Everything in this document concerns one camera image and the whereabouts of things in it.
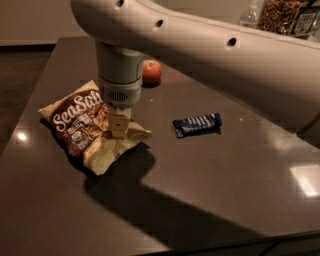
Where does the brown sea salt chip bag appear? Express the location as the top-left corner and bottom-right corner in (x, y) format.
(38, 80), (152, 176)

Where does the red apple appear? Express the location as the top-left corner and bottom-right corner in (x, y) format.
(142, 59), (162, 84)

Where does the blue rxbar blueberry bar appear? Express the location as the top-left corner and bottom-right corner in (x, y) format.
(173, 113), (222, 138)

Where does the clear plastic water bottle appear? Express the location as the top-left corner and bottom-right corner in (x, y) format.
(239, 0), (259, 28)

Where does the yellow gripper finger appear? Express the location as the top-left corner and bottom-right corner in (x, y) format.
(107, 107), (131, 139)

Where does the glass jar of nuts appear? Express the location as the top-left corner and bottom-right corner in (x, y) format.
(257, 0), (308, 35)

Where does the snack packet with label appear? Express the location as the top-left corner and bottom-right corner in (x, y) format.
(293, 6), (320, 39)

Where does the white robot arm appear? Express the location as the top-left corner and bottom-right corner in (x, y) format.
(71, 0), (320, 144)

